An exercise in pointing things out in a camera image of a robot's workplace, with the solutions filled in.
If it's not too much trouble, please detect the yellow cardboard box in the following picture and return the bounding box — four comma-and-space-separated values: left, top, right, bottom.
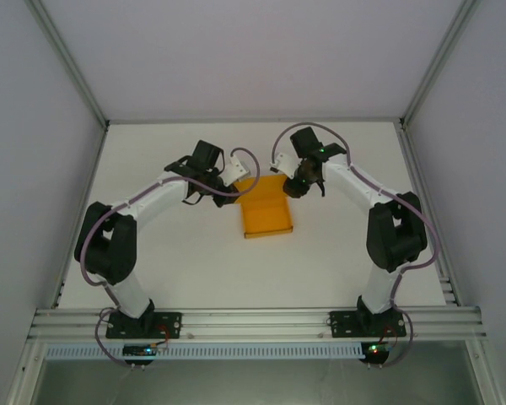
231, 175, 294, 240

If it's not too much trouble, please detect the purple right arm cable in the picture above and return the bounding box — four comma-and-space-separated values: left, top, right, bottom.
271, 121, 444, 314

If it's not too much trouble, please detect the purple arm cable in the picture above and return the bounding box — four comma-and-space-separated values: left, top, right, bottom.
271, 121, 444, 314
78, 147, 261, 297

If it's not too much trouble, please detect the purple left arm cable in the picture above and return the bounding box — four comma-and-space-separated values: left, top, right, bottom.
78, 147, 261, 297

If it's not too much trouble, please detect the aluminium side rail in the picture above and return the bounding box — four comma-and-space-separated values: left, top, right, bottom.
396, 125, 463, 308

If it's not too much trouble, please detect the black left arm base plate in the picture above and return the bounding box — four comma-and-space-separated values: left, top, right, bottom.
105, 310, 183, 340

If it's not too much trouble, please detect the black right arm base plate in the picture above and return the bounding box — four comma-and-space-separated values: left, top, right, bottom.
328, 310, 407, 339

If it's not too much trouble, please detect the aluminium frame post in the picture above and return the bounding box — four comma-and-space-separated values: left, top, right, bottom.
398, 0, 480, 127
27, 0, 111, 128

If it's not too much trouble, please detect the aluminium mounting rail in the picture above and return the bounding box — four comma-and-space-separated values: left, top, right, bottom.
26, 305, 488, 343

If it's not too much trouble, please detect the light blue slotted cable duct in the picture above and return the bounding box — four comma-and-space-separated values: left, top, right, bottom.
45, 342, 364, 361

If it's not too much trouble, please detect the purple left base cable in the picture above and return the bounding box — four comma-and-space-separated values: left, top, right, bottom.
94, 306, 153, 369

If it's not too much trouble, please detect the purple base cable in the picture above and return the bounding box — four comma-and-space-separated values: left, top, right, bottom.
94, 306, 153, 369
378, 309, 415, 369

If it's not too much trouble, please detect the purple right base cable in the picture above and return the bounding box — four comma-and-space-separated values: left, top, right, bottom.
378, 309, 415, 369

